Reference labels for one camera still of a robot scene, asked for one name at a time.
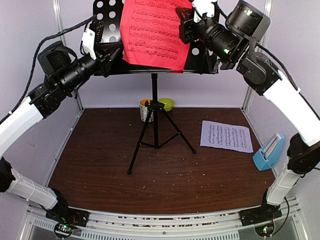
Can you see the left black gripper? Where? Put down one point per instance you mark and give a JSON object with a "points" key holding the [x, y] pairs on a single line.
{"points": [[105, 61]]}

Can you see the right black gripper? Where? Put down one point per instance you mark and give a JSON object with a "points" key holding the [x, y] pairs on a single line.
{"points": [[186, 34]]}

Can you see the red sheet music paper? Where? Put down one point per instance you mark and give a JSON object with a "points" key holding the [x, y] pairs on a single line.
{"points": [[149, 31]]}

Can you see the black music stand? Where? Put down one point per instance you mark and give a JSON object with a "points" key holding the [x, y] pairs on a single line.
{"points": [[109, 12]]}

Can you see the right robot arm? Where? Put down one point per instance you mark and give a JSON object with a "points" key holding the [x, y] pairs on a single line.
{"points": [[234, 42]]}

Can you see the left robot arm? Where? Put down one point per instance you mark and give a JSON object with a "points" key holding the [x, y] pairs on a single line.
{"points": [[64, 73]]}

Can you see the white floral mug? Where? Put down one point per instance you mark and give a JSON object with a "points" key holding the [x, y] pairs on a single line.
{"points": [[143, 108]]}

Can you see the green bowl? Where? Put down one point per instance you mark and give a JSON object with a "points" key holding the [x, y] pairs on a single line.
{"points": [[168, 103]]}

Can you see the white sheet music paper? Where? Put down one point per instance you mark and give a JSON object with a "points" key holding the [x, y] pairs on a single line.
{"points": [[226, 136]]}

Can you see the blue metronome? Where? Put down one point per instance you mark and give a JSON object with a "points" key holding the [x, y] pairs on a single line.
{"points": [[268, 155]]}

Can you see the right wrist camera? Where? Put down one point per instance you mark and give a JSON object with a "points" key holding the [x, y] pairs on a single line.
{"points": [[203, 8]]}

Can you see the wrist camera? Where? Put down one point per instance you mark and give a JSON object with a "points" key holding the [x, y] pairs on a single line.
{"points": [[203, 8], [91, 36]]}

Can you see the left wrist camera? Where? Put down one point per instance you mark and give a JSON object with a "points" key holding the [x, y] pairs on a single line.
{"points": [[91, 36]]}

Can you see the left aluminium frame post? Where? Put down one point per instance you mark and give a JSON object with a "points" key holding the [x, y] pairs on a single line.
{"points": [[60, 26]]}

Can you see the aluminium frame post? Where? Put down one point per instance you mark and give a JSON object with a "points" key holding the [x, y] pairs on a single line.
{"points": [[249, 97], [60, 26]]}

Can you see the right aluminium frame post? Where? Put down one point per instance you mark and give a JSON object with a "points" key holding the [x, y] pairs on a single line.
{"points": [[249, 97]]}

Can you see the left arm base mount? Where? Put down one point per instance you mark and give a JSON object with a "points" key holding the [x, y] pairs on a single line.
{"points": [[68, 222]]}

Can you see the front aluminium rail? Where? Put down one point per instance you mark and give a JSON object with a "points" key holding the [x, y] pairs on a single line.
{"points": [[221, 225]]}

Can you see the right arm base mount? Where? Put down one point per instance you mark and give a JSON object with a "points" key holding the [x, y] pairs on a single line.
{"points": [[263, 221]]}

